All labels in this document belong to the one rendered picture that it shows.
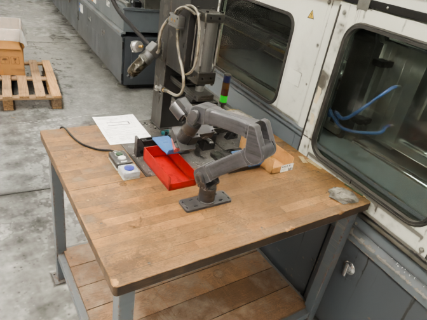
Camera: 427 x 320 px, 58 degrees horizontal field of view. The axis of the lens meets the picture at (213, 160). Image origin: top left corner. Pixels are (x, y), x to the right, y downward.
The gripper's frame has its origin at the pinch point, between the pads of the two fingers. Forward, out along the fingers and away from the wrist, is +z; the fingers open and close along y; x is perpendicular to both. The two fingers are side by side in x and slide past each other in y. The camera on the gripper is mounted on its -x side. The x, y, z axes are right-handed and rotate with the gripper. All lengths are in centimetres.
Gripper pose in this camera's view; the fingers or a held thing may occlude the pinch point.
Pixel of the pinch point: (175, 150)
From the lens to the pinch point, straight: 150.7
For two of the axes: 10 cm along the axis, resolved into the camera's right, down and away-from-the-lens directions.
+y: -3.8, -8.6, 3.5
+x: -8.3, 1.5, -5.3
